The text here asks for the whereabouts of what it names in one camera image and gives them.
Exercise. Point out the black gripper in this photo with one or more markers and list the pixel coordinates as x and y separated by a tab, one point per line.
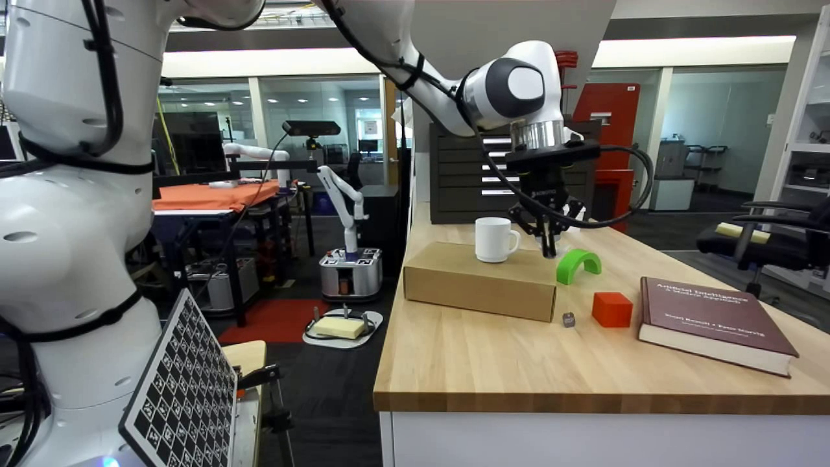
549	186

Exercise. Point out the small tea bag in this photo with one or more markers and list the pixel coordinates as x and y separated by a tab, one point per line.
568	319

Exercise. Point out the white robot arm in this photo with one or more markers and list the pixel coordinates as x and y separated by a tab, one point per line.
60	243

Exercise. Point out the white coffee mug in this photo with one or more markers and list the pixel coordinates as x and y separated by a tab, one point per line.
493	240

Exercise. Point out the green plastic arch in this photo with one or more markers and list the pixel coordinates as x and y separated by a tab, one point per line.
565	262

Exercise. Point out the brown cardboard box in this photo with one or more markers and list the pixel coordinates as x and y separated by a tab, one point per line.
471	280

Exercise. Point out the red cube block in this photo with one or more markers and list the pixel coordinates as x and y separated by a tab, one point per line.
612	309

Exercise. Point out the red machine cabinet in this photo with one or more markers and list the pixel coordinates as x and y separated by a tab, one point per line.
619	112

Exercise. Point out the red sign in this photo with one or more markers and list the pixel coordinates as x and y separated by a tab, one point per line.
572	61

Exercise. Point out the dark red hardcover book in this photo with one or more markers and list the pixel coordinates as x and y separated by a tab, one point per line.
713	319

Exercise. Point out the yellow sponge on plate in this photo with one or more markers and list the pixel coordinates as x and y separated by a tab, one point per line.
376	323

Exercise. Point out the white shelf unit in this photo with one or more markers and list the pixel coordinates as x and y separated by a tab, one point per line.
804	112

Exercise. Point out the red floor mat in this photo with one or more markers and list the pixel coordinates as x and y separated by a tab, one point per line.
267	319

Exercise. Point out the small wooden side table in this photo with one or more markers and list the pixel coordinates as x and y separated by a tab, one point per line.
248	353

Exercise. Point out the orange top table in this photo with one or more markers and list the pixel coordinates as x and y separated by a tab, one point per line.
215	197

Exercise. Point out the black computer monitor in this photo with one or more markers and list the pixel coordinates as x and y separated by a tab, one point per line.
185	144

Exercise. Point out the black white checkerboard panel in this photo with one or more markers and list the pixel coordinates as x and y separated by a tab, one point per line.
183	390

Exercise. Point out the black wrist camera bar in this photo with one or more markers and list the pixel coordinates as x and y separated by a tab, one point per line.
554	154

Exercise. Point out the black stereo camera bar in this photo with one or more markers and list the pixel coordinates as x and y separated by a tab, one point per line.
313	128

